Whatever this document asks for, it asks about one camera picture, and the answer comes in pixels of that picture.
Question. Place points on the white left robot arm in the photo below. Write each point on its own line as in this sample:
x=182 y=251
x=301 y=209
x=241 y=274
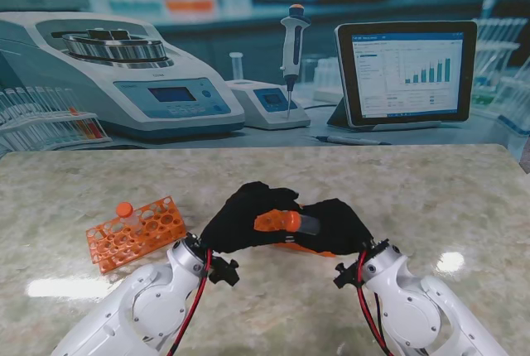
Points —
x=136 y=310

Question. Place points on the clear plastic test tube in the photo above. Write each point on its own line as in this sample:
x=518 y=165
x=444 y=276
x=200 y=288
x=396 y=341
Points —
x=310 y=224
x=132 y=224

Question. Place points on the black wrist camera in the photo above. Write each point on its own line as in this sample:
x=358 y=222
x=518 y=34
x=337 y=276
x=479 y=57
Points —
x=347 y=275
x=225 y=272

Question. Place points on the printed laboratory backdrop poster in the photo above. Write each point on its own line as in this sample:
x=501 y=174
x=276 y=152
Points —
x=265 y=62

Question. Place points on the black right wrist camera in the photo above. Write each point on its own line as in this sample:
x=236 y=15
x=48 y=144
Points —
x=347 y=275

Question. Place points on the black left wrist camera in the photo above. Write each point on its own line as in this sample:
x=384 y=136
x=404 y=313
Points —
x=225 y=272

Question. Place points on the orange test tube rack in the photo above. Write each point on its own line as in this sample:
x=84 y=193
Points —
x=136 y=236
x=269 y=221

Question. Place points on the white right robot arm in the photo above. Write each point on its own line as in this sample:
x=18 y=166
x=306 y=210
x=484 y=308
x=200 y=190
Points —
x=422 y=310

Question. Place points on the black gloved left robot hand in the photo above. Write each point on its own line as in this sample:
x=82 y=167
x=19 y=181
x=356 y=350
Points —
x=232 y=223

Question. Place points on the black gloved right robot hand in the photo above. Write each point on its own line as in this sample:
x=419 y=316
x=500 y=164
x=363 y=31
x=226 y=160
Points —
x=339 y=227

